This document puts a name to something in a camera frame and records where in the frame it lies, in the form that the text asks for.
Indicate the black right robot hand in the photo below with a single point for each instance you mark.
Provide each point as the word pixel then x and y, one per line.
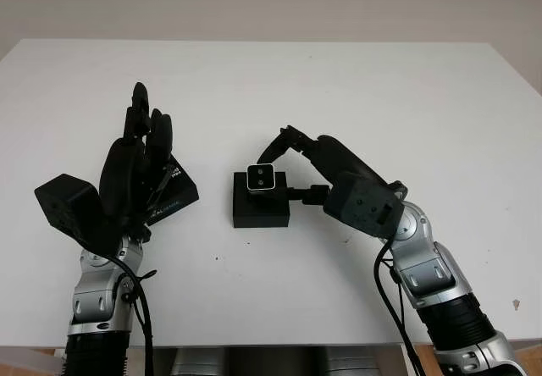
pixel 343 160

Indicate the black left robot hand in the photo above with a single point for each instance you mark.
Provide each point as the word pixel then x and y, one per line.
pixel 120 177

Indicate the black printed box lid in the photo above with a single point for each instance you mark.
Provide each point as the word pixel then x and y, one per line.
pixel 180 194

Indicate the small white-rimmed camera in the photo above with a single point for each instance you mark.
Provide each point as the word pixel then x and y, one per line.
pixel 260 178

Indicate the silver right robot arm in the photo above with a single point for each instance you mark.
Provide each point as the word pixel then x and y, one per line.
pixel 436 274

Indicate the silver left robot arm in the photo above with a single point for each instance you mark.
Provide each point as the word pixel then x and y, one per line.
pixel 95 291

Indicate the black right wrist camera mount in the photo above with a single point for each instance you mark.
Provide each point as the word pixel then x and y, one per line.
pixel 360 202

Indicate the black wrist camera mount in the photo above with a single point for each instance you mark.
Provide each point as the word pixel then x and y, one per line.
pixel 360 202
pixel 63 206

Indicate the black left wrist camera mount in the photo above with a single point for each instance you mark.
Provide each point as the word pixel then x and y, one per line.
pixel 63 206

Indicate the black camera box base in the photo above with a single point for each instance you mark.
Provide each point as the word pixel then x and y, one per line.
pixel 260 213

